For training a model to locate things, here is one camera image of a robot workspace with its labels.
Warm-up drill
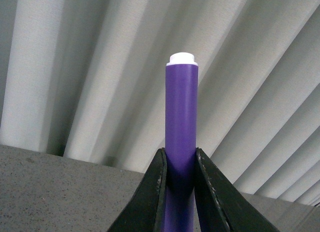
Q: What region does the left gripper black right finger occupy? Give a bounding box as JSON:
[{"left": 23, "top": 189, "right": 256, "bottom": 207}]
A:
[{"left": 194, "top": 148, "right": 278, "bottom": 231}]

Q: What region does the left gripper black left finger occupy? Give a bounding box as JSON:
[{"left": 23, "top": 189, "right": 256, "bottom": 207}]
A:
[{"left": 108, "top": 148, "right": 167, "bottom": 232}]

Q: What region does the purple pen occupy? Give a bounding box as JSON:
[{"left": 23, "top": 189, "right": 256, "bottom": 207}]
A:
[{"left": 164, "top": 52, "right": 199, "bottom": 231}]

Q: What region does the grey pleated curtain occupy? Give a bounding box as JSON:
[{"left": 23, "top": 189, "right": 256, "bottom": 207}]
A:
[{"left": 0, "top": 0, "right": 320, "bottom": 205}]

